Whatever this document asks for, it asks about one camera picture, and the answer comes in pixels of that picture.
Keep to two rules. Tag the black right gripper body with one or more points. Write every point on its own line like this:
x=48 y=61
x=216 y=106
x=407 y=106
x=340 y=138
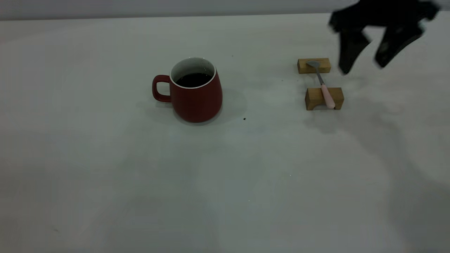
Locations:
x=386 y=14

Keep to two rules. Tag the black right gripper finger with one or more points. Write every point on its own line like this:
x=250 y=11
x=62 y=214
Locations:
x=395 y=44
x=351 y=49

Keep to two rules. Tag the red ceramic mug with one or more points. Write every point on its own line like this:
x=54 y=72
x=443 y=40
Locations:
x=197 y=103

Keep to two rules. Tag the flat rectangular wooden block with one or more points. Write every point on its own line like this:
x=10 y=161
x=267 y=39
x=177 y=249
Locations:
x=325 y=66

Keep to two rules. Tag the arched wooden block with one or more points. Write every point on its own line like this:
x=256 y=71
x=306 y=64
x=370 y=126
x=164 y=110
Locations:
x=314 y=96

